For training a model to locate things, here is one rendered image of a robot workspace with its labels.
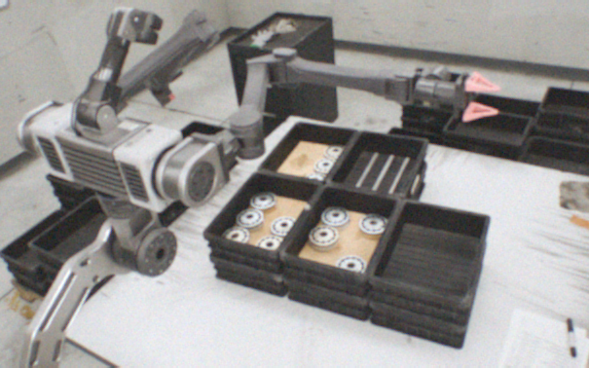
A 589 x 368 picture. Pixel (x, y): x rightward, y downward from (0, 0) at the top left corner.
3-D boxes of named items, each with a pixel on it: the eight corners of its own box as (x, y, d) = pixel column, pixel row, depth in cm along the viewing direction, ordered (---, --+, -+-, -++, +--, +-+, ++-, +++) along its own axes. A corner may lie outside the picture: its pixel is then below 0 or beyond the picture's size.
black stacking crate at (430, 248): (464, 331, 152) (468, 305, 145) (367, 304, 163) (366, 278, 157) (487, 241, 179) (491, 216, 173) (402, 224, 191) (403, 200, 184)
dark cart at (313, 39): (300, 174, 362) (285, 51, 309) (247, 160, 383) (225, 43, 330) (340, 131, 402) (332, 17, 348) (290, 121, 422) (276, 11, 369)
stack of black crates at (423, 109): (471, 136, 351) (478, 75, 325) (458, 161, 332) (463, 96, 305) (414, 126, 370) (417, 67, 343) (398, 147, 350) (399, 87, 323)
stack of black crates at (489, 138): (521, 184, 306) (533, 117, 280) (508, 214, 287) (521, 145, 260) (453, 168, 325) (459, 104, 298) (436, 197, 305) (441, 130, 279)
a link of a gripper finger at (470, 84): (501, 101, 131) (463, 95, 135) (504, 75, 127) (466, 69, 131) (494, 114, 126) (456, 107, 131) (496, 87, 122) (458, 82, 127)
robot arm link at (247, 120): (250, 82, 164) (244, 52, 158) (293, 78, 163) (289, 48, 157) (234, 162, 128) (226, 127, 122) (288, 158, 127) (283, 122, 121)
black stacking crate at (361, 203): (366, 303, 164) (365, 277, 157) (281, 279, 175) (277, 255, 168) (401, 223, 191) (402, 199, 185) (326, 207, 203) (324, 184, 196)
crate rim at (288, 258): (366, 282, 158) (365, 277, 156) (277, 259, 169) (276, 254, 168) (402, 202, 186) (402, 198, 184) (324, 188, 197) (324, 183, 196)
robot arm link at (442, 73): (391, 103, 142) (391, 74, 137) (408, 85, 150) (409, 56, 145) (434, 110, 137) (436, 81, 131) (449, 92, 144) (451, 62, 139)
